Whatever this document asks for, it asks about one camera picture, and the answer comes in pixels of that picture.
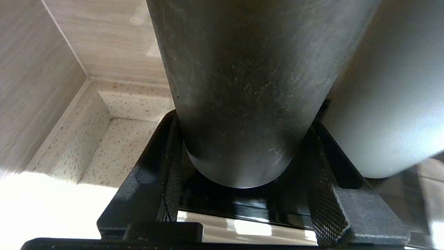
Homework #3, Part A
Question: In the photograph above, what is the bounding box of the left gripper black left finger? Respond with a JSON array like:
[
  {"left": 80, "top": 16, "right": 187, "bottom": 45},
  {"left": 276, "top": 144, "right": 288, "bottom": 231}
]
[{"left": 97, "top": 109, "right": 185, "bottom": 240}]

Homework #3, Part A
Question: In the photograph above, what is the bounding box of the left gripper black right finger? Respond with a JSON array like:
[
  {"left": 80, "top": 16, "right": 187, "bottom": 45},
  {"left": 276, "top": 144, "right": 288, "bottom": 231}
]
[{"left": 302, "top": 118, "right": 411, "bottom": 247}]

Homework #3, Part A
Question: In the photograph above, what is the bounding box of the black cup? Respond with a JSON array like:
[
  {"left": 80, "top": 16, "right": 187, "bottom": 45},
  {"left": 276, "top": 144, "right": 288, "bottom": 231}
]
[{"left": 146, "top": 0, "right": 380, "bottom": 189}]

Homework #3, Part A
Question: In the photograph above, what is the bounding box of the black amenity tray box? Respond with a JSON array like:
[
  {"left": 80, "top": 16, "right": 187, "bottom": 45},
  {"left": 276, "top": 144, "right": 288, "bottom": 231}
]
[{"left": 178, "top": 156, "right": 427, "bottom": 236}]

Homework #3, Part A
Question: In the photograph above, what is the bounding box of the pale grey cup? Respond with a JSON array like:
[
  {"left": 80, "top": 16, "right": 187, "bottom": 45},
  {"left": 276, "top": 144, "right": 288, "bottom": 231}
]
[{"left": 319, "top": 0, "right": 444, "bottom": 179}]

